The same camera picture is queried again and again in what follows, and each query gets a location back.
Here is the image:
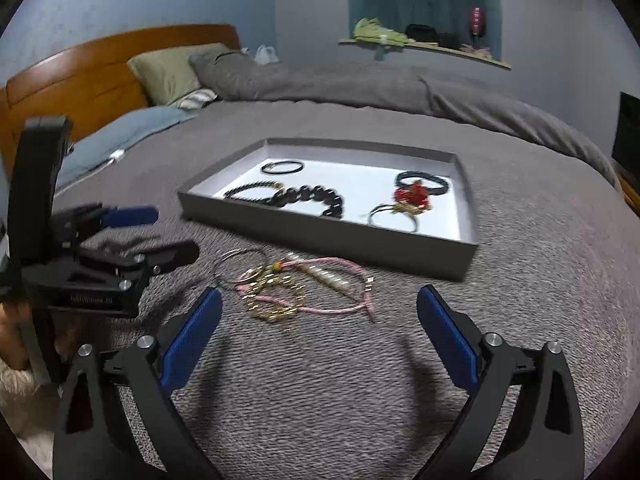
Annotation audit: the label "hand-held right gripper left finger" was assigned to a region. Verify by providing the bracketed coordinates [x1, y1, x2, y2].
[52, 287, 223, 480]

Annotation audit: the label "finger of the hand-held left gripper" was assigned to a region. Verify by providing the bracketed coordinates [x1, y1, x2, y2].
[80, 240, 201, 277]
[52, 204, 160, 241]

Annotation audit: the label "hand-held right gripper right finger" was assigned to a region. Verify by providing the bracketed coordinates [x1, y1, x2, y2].
[416, 285, 586, 480]

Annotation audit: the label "thin silver hoop bangles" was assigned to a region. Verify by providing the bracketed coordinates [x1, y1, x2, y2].
[214, 248, 269, 291]

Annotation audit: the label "small dark bead bracelet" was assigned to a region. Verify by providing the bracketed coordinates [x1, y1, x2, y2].
[223, 181, 287, 204]

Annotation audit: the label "thin black bracelet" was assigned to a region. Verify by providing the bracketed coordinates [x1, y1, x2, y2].
[261, 159, 305, 176]

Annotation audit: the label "pink cord bracelet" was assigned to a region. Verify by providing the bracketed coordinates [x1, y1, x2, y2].
[236, 255, 377, 323]

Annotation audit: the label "metal ring bangle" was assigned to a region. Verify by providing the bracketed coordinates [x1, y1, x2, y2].
[367, 203, 421, 234]

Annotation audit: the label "red bead gold chain bracelet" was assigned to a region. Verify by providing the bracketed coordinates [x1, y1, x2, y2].
[391, 182, 432, 215]

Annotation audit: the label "grey cardboard box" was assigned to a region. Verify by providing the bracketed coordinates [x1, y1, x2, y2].
[177, 137, 481, 282]

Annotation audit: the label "dark blue bead bracelet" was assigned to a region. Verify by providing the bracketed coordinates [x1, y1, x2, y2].
[395, 170, 448, 196]

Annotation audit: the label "large dark bead bracelet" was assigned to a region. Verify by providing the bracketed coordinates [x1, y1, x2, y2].
[266, 184, 346, 220]

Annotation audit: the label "person's left forearm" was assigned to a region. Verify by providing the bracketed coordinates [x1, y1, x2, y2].
[0, 360, 61, 466]

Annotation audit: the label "person's left hand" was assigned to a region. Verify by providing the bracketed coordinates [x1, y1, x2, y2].
[0, 305, 32, 372]

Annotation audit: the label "light blue blanket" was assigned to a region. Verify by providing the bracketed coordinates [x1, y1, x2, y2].
[52, 106, 198, 196]

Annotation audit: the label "grey knitted blanket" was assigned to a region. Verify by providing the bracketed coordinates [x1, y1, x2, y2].
[0, 100, 640, 480]

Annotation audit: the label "wooden headboard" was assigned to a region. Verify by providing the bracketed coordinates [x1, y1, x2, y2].
[0, 24, 241, 181]

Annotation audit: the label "striped pillow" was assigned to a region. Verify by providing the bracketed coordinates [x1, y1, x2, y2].
[172, 88, 218, 111]

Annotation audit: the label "olive pillow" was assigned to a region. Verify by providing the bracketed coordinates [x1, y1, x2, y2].
[127, 42, 232, 107]

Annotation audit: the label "wooden stand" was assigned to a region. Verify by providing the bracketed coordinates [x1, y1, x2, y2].
[617, 170, 640, 211]

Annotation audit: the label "grey duvet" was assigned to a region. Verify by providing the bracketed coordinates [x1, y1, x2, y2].
[189, 50, 623, 196]

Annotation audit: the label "black monitor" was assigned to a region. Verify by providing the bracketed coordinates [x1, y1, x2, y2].
[612, 91, 640, 183]

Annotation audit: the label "window sill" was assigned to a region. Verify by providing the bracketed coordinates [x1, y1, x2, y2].
[338, 37, 512, 71]

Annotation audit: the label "black bag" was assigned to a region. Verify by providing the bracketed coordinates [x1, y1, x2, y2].
[405, 24, 438, 43]

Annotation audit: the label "green cloth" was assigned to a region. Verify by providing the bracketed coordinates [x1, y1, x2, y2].
[352, 17, 416, 46]

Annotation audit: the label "pink vase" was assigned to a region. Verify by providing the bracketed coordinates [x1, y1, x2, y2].
[467, 6, 486, 48]

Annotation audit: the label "white charger with cable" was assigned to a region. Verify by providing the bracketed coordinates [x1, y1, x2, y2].
[55, 149, 126, 193]

